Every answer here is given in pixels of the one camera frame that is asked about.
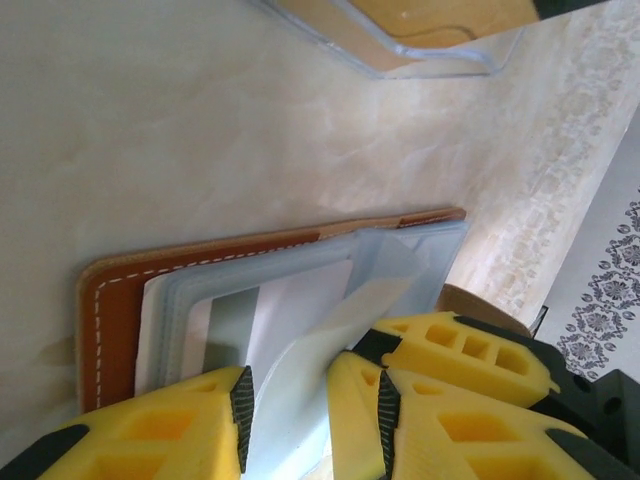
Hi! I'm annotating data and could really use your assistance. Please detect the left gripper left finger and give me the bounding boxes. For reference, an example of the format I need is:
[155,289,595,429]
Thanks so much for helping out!
[0,364,256,480]

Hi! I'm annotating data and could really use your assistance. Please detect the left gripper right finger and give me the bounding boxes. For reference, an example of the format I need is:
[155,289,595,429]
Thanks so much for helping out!
[327,349,640,480]

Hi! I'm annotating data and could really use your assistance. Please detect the brown leather card holder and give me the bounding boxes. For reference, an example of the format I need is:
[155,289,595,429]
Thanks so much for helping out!
[74,207,539,480]

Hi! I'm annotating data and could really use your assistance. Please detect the clear acrylic card organizer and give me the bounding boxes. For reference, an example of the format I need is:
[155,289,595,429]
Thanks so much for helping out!
[247,0,531,82]

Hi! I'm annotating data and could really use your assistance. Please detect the gold card black stripe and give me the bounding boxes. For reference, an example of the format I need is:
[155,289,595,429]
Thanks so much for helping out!
[272,0,541,49]

